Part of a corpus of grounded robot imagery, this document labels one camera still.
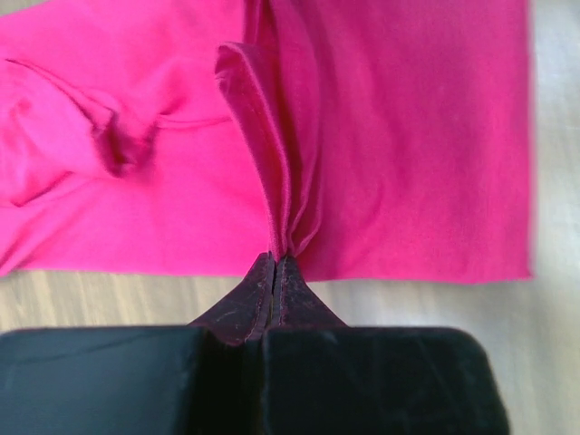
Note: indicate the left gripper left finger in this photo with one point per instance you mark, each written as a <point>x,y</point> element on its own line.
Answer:
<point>193,378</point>

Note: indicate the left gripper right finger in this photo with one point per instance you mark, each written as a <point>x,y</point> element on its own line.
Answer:
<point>322,376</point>

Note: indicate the pink t shirt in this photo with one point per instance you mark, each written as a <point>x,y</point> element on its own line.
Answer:
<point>368,139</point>

